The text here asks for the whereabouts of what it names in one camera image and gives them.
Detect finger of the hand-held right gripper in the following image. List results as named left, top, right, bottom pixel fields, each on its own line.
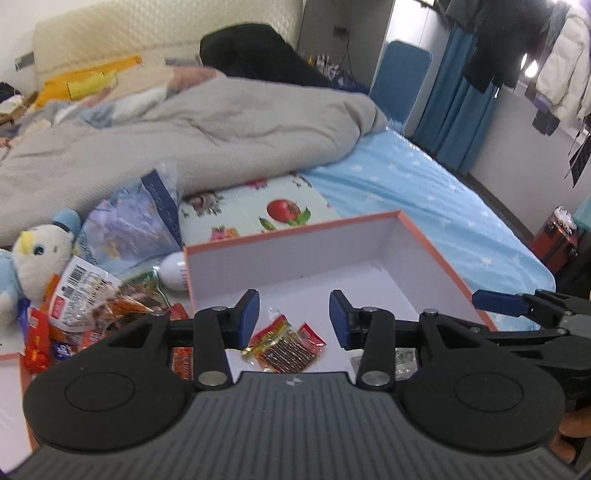
left=472, top=290, right=568, bottom=324
left=482, top=325, right=573, bottom=361

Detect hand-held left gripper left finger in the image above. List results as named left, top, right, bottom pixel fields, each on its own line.
left=104, top=290, right=260, bottom=389

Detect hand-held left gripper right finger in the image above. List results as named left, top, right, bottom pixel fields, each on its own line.
left=329, top=290, right=497, bottom=389

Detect red yellow spicy strip packet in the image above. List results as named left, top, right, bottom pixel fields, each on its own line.
left=240, top=314, right=327, bottom=374

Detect orange-edged white cardboard box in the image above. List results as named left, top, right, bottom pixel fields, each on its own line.
left=183, top=210, right=498, bottom=384

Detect orange clear packet with barcode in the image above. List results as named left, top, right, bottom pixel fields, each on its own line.
left=48, top=256, right=155, bottom=334

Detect person's right hand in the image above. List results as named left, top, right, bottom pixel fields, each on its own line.
left=551, top=408, right=591, bottom=464

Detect small red snack packet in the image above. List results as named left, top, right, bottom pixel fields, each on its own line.
left=171, top=347, right=194, bottom=381

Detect small silver snack packet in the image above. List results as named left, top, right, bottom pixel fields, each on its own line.
left=351, top=348, right=419, bottom=381

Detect red suitcase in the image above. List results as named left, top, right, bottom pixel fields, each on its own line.
left=530, top=208, right=580, bottom=275

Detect white bottle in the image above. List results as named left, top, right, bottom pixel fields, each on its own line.
left=154, top=251, right=191, bottom=292

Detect green-edged clear vegetable packet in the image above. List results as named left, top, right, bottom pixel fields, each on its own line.
left=122, top=270, right=166, bottom=303

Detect blue star-print bed sheet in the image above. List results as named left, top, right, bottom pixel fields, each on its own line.
left=300, top=129, right=557, bottom=301

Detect blue clear snack bag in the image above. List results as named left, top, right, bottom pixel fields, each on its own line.
left=76, top=161, right=184, bottom=278

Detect blue purple snack packet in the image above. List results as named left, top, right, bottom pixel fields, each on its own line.
left=48, top=339, right=75, bottom=364

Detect grey blanket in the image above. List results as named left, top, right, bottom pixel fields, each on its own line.
left=0, top=74, right=389, bottom=245

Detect blue curtain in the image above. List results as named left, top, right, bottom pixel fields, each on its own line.
left=411, top=23, right=500, bottom=176

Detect white and blue plush toy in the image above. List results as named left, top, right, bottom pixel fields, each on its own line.
left=0, top=209, right=83, bottom=324

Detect blue chair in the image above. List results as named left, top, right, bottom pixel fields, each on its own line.
left=369, top=41, right=433, bottom=134

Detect white puffer jacket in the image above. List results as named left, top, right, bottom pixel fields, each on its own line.
left=536, top=4, right=591, bottom=121

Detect pastel printed quilt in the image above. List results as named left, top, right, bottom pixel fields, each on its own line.
left=0, top=65, right=222, bottom=139

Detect black hanging clothes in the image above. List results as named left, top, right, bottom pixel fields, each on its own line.
left=438, top=0, right=561, bottom=93

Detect black clothing pile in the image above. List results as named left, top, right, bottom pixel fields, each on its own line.
left=199, top=24, right=370, bottom=94

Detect cream padded headboard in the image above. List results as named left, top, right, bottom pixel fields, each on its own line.
left=31, top=0, right=303, bottom=86

